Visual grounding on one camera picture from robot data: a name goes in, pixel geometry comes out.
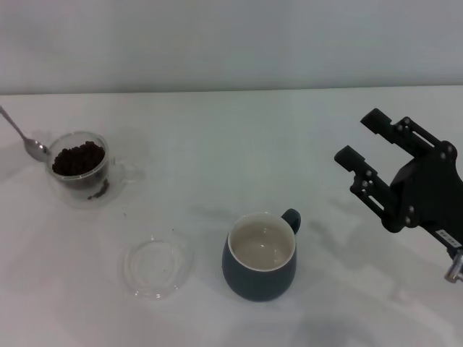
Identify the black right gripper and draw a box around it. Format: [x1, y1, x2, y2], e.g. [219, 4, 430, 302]
[334, 108, 463, 251]

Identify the right arm metal cable connector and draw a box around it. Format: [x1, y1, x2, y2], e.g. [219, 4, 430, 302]
[443, 248, 463, 283]

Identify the clear double-wall glass cup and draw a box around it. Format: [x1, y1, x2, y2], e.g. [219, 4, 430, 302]
[44, 131, 145, 210]

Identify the dark teal ceramic mug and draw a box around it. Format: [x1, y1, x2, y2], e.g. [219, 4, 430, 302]
[221, 208, 302, 302]

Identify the coffee bean pile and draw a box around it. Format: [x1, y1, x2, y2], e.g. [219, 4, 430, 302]
[51, 140, 106, 177]

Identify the clear glass saucer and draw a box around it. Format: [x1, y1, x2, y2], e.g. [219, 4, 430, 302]
[122, 234, 193, 301]

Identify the blue-handled metal spoon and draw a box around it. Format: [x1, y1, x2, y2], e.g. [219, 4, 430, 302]
[0, 105, 51, 163]

